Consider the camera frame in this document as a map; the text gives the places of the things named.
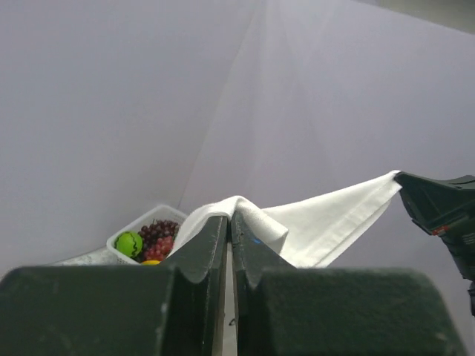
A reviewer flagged white plastic fruit basket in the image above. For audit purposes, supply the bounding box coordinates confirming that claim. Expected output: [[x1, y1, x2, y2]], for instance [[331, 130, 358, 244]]
[[106, 205, 187, 265]]

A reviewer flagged yellow orange left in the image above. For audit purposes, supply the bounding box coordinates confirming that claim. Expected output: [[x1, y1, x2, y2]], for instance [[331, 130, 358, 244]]
[[141, 260, 161, 266]]

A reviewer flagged red grape bunch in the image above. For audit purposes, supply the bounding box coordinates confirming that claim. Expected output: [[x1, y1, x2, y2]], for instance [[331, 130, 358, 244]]
[[144, 236, 174, 262]]

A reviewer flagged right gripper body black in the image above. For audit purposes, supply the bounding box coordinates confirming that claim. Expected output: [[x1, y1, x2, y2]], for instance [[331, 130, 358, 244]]
[[441, 222, 474, 315]]

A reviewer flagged dark purple grape bunch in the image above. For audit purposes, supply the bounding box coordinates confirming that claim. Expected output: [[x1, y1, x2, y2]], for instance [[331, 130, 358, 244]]
[[138, 220, 180, 245]]

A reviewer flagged green watermelon ball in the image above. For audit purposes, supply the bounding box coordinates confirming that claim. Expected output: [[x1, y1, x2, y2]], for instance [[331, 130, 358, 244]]
[[114, 231, 143, 258]]

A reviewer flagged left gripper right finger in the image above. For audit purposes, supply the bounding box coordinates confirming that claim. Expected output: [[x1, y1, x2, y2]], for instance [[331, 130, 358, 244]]
[[230, 213, 467, 355]]

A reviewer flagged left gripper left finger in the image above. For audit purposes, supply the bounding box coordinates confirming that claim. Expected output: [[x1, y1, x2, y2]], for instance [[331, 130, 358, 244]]
[[1, 217, 228, 355]]

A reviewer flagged white t-shirt daisy print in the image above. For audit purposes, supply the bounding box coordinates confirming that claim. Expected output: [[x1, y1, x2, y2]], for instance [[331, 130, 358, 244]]
[[171, 171, 402, 268]]

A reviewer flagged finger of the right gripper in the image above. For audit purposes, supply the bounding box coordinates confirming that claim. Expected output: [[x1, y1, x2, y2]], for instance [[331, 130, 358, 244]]
[[395, 172, 474, 236]]

